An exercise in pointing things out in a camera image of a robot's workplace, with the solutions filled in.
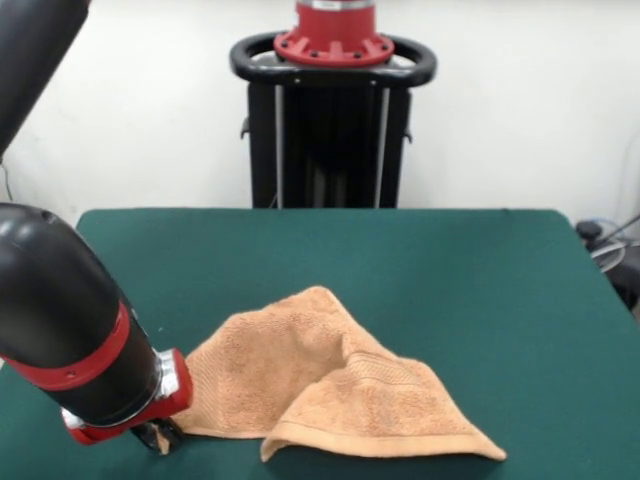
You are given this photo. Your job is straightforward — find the dark green tablecloth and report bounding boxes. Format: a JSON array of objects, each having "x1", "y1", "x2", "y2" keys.
[{"x1": 0, "y1": 208, "x2": 640, "y2": 480}]

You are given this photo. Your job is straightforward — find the black floor object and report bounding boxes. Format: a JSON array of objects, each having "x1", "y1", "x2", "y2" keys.
[{"x1": 607, "y1": 259, "x2": 640, "y2": 321}]

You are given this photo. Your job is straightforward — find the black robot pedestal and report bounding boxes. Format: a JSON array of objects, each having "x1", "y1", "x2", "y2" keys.
[{"x1": 229, "y1": 30, "x2": 438, "y2": 210}]

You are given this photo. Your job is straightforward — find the orange terry towel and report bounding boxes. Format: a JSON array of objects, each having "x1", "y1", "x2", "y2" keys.
[{"x1": 175, "y1": 285, "x2": 508, "y2": 464}]

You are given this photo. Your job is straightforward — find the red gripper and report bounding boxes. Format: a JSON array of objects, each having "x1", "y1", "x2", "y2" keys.
[{"x1": 62, "y1": 347, "x2": 196, "y2": 458}]

